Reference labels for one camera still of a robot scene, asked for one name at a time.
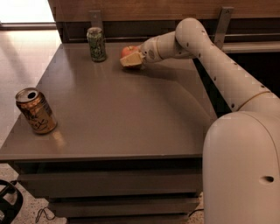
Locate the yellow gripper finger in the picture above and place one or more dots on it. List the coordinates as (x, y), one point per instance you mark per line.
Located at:
(131, 59)

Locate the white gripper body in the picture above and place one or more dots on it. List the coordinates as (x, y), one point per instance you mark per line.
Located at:
(150, 51)

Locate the red apple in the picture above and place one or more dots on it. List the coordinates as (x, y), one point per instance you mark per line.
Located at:
(128, 50)

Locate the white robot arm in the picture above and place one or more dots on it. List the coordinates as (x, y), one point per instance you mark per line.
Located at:
(241, 154)

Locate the green soda can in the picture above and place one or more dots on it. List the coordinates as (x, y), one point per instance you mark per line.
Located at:
(96, 44)

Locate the orange soda can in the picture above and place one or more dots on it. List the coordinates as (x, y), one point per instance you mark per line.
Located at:
(35, 108)

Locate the grey counter shelf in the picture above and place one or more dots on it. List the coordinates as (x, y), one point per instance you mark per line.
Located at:
(252, 47)

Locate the grey drawer cabinet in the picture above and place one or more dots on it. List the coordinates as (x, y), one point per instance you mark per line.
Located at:
(127, 148)

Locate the black chair base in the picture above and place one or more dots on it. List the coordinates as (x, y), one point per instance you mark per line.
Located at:
(11, 201)

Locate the left metal bracket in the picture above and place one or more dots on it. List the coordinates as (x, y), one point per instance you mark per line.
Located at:
(96, 18)

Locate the metal bracket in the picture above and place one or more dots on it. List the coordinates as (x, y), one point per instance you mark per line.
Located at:
(222, 25)
(96, 18)

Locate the right metal bracket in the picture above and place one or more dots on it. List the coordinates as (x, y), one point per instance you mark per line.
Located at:
(222, 25)

